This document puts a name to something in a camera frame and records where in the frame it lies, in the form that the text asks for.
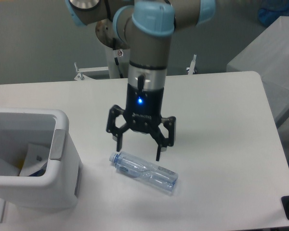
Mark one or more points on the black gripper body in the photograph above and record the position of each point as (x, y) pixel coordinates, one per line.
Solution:
(143, 108)

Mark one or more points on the clear plastic water bottle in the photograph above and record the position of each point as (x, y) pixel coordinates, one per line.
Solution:
(142, 170)

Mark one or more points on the white paper wrapper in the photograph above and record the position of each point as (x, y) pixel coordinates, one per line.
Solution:
(36, 152)

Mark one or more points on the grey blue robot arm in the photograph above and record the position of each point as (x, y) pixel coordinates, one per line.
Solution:
(146, 27)

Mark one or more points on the blue yellow trash in bin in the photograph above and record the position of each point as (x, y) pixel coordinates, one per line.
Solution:
(32, 168)

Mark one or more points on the white trash can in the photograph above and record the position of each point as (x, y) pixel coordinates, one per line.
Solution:
(58, 186)

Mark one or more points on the grey covered side table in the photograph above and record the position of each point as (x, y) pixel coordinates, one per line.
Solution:
(268, 55)

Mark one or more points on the blue plastic bag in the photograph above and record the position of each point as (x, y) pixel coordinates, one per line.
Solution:
(271, 10)

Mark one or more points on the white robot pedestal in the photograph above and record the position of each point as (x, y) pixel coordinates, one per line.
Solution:
(117, 52)

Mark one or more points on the white pedestal foot right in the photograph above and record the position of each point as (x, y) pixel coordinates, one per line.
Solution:
(191, 70)

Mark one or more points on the white pedestal foot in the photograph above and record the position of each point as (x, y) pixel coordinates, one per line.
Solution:
(191, 70)
(91, 73)

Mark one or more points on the white pedestal foot left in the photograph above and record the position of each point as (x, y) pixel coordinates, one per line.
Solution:
(91, 73)

